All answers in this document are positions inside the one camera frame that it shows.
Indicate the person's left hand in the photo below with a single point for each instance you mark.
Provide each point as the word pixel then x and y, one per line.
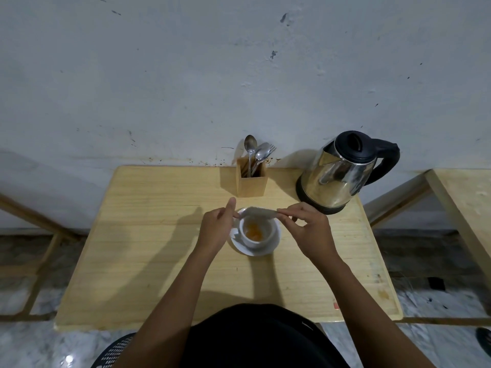
pixel 213 231

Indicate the person's right hand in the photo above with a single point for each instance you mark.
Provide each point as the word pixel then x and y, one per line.
pixel 312 233

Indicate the person's right thumb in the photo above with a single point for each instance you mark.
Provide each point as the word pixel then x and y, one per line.
pixel 293 222

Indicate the person's left thumb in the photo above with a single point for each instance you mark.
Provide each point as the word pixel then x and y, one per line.
pixel 230 207

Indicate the small white sachet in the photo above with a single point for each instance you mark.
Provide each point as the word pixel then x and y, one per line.
pixel 257 212

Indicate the person's left forearm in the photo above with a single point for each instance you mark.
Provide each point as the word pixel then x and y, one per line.
pixel 172 310

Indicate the person's right forearm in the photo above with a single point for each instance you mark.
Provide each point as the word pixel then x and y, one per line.
pixel 368 310

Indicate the wooden cutlery holder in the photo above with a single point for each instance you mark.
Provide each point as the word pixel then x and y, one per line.
pixel 251 185

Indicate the white saucer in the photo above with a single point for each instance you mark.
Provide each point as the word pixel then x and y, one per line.
pixel 273 247

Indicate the orange powder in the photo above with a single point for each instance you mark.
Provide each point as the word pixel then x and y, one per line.
pixel 254 232

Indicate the white cup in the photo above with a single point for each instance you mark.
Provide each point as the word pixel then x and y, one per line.
pixel 264 241

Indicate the long silver spoon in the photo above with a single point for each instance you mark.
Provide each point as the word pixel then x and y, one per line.
pixel 250 143

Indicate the silver fork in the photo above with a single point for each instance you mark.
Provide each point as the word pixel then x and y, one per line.
pixel 270 150

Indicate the person's black clothing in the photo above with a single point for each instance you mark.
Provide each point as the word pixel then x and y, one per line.
pixel 261 337

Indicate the wooden side table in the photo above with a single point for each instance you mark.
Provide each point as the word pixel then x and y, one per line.
pixel 464 203

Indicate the black perforated plastic chair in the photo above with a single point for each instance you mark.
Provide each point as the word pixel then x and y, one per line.
pixel 115 352

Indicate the person's black shoe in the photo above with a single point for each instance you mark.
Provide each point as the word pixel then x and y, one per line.
pixel 484 341

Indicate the wooden frame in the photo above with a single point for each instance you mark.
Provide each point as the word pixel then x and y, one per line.
pixel 50 245

